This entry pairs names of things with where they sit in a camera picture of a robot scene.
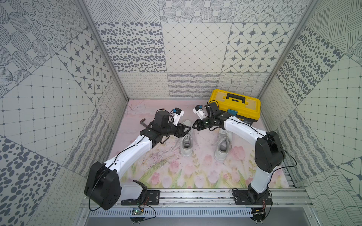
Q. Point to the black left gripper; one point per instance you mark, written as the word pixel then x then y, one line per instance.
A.
pixel 178 129

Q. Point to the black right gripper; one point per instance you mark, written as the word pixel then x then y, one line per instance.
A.
pixel 199 126

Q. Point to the white sneaker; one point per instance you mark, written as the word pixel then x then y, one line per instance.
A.
pixel 186 144
pixel 223 145

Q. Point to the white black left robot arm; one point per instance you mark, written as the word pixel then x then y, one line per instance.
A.
pixel 104 185

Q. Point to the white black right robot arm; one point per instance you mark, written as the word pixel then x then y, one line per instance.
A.
pixel 269 153

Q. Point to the dark metal hex key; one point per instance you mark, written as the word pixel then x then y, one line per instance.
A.
pixel 142 122

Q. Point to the pink floral table mat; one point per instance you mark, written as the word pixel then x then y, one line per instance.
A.
pixel 166 167

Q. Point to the yellow black plastic toolbox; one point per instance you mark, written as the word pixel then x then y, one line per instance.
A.
pixel 245 108

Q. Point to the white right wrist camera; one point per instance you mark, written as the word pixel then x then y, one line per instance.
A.
pixel 198 110

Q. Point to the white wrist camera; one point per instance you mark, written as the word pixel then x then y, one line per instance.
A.
pixel 198 110
pixel 177 114

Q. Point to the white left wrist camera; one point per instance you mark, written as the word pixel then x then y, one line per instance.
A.
pixel 177 114

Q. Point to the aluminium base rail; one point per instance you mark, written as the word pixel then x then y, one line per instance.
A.
pixel 201 203

